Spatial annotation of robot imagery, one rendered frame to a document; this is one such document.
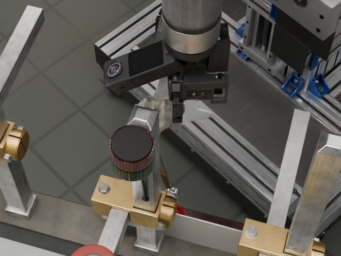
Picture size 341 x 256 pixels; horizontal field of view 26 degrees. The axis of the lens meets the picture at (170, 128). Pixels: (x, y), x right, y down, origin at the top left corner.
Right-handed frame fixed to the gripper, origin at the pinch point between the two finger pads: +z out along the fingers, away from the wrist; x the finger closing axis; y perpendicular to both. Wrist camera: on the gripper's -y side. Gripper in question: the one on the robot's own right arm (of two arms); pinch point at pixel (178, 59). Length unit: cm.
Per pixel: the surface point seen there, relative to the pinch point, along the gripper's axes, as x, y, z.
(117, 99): 31, 40, 83
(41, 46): 63, 53, 83
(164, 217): -7.4, -34.5, -3.8
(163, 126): -2.4, -18.1, -4.3
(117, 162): -3.0, -40.2, -29.3
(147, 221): -4.8, -35.2, -2.2
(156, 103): 0.4, -13.6, -3.9
